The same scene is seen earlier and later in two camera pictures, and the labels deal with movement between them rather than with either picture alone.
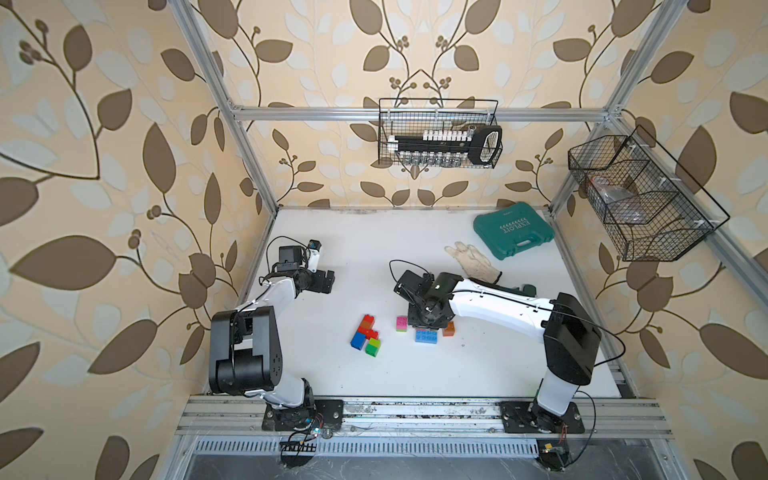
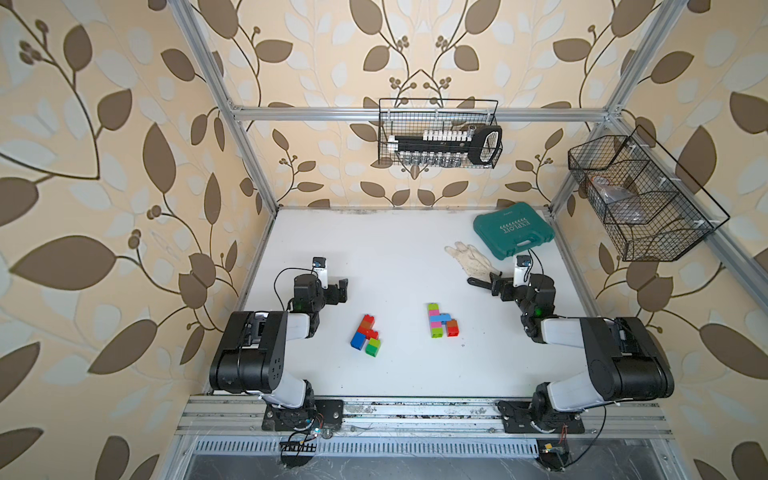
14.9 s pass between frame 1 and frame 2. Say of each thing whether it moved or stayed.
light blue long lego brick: moved
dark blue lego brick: stayed
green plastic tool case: stayed
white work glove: stayed
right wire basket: stayed
